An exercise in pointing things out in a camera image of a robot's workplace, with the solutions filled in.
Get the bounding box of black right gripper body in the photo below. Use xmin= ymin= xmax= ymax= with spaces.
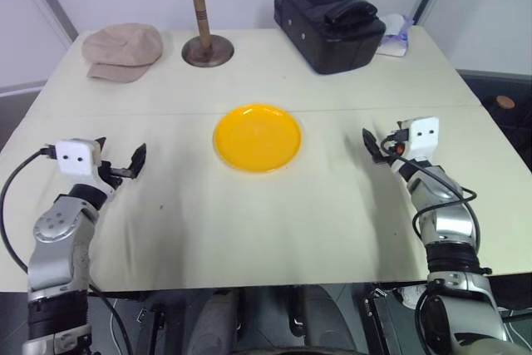
xmin=380 ymin=137 xmax=417 ymax=174

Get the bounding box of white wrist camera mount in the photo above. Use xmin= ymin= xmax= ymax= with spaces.
xmin=397 ymin=116 xmax=440 ymax=161
xmin=56 ymin=137 xmax=102 ymax=176

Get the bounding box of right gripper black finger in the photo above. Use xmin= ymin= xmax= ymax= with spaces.
xmin=362 ymin=127 xmax=390 ymax=164

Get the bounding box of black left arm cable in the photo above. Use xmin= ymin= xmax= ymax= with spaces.
xmin=0 ymin=145 xmax=59 ymax=277

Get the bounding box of dark chair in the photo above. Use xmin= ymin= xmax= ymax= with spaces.
xmin=459 ymin=70 xmax=532 ymax=175

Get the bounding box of brown wooden hat stand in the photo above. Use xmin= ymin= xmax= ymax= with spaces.
xmin=167 ymin=0 xmax=236 ymax=68

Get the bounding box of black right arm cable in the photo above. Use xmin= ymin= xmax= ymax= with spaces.
xmin=380 ymin=132 xmax=479 ymax=244

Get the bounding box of cream table cloth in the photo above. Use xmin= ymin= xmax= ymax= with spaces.
xmin=0 ymin=26 xmax=532 ymax=293

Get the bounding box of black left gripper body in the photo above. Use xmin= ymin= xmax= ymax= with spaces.
xmin=94 ymin=159 xmax=131 ymax=197

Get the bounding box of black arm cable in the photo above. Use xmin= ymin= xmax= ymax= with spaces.
xmin=0 ymin=145 xmax=59 ymax=277
xmin=380 ymin=132 xmax=479 ymax=244

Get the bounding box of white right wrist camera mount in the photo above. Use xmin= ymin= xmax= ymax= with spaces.
xmin=397 ymin=116 xmax=440 ymax=161

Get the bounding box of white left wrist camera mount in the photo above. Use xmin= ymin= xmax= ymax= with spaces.
xmin=56 ymin=137 xmax=102 ymax=176

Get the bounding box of white plastic tissue pack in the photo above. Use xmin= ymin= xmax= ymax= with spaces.
xmin=376 ymin=12 xmax=415 ymax=58

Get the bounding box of yellow round plate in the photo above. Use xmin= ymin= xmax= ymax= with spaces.
xmin=212 ymin=101 xmax=304 ymax=175

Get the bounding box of black box under table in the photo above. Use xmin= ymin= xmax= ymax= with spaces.
xmin=363 ymin=288 xmax=421 ymax=355

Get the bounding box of beige flat cap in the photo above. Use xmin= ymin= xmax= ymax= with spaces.
xmin=81 ymin=23 xmax=164 ymax=82

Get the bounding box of black fabric bag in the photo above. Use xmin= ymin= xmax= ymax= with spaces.
xmin=273 ymin=0 xmax=387 ymax=76

